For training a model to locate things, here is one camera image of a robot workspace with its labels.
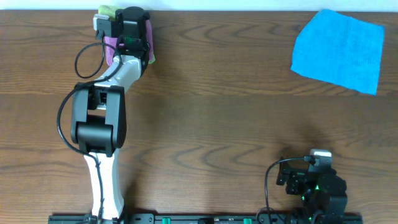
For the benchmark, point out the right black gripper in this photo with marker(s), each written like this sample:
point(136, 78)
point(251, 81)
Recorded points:
point(296, 176)

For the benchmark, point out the green microfiber cloth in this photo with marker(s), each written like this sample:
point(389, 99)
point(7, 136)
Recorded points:
point(108, 12)

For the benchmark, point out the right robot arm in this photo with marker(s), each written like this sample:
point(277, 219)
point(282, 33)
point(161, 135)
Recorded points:
point(323, 193)

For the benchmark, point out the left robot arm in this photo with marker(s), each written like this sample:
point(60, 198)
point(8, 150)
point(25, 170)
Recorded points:
point(99, 124)

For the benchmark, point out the blue cloth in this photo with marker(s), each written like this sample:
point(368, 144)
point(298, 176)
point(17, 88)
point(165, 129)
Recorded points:
point(340, 50)

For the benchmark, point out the folded green cloth under purple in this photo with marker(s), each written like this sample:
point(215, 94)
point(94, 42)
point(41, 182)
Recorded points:
point(151, 58)

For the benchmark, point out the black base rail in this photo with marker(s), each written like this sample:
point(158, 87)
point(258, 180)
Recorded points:
point(295, 218)

